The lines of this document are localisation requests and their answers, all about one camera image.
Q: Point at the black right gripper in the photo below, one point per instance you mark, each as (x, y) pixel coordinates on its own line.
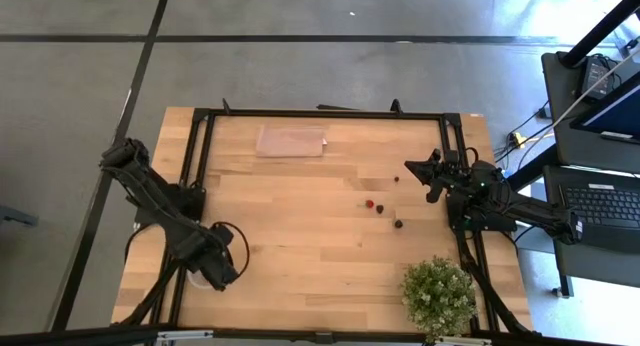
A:
(457, 178)

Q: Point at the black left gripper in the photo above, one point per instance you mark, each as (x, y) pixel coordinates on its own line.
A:
(205, 248)

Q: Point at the red strawberry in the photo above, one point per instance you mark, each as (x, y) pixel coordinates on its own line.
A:
(369, 203)

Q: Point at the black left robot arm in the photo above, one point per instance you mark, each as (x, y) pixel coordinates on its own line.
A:
(145, 191)

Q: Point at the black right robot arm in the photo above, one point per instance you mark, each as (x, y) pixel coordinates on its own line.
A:
(530, 211)

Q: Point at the yellow power plug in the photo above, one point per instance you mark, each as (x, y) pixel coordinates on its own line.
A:
(517, 139)

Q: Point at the artificial green bush plant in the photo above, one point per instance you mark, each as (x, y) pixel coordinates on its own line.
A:
(440, 296)

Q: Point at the black rig crossbar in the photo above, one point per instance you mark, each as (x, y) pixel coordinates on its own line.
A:
(100, 336)

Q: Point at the grey side desk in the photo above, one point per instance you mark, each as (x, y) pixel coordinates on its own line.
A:
(575, 151)

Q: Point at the pink folded cloth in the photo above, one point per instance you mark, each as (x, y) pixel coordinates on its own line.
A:
(290, 142)

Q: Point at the black power adapter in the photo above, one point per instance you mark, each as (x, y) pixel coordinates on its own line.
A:
(595, 76)

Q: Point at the desk monitor blue screen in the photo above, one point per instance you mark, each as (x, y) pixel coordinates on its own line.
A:
(620, 111)

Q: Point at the grey floor object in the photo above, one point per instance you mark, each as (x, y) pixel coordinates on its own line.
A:
(15, 217)

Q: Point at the black diagonal pole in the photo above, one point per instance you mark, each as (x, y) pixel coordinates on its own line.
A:
(600, 28)

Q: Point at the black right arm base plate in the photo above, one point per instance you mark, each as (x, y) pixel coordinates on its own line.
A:
(500, 225)

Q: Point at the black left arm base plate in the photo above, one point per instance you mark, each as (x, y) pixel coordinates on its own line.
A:
(145, 216)

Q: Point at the black aluminium table frame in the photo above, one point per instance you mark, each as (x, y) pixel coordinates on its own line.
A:
(325, 114)

